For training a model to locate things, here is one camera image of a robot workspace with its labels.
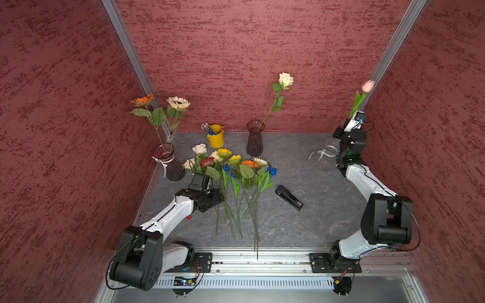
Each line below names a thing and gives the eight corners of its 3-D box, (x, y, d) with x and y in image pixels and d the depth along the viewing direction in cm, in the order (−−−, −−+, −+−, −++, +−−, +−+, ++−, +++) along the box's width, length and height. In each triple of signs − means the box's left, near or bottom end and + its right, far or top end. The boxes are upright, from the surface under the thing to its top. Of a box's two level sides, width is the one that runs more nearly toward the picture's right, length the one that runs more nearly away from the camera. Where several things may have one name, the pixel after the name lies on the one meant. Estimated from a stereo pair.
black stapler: (275, 191, 96) (276, 188, 93) (279, 187, 98) (280, 183, 95) (299, 211, 90) (301, 208, 87) (303, 206, 91) (305, 202, 88)
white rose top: (192, 155, 111) (191, 151, 108) (194, 147, 115) (193, 143, 112) (205, 155, 111) (204, 151, 108) (207, 147, 115) (206, 143, 112)
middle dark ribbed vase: (246, 156, 111) (246, 131, 95) (246, 145, 117) (246, 120, 101) (262, 156, 112) (265, 132, 95) (261, 145, 117) (264, 120, 101)
